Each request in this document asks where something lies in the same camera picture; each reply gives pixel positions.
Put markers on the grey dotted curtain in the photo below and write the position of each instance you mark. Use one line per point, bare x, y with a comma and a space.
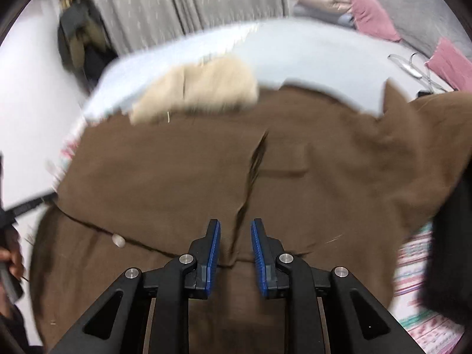
147, 3

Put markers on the light blue bedsheet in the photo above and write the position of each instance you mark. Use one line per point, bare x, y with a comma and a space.
313, 51

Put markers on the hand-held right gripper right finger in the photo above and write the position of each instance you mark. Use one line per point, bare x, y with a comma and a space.
257, 258

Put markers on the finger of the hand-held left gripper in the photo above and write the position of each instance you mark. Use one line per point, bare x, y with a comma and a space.
33, 202

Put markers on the grey blanket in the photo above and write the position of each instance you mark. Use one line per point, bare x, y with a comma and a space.
424, 3

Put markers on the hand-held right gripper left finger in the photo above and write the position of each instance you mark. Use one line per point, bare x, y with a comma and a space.
214, 258

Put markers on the black garment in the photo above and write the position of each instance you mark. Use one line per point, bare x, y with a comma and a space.
450, 247

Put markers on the blue-grey pillow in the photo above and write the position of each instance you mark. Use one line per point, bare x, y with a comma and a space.
344, 19

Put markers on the beige fur collar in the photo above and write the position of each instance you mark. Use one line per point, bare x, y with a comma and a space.
206, 84

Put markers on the person's left hand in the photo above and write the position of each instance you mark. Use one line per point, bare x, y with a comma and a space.
14, 254

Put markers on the red green patterned blanket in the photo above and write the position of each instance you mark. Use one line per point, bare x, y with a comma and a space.
413, 265

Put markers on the dark hanging jacket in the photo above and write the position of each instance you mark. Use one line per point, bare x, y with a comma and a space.
75, 25

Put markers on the brown coat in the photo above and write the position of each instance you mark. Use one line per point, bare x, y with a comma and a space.
166, 173

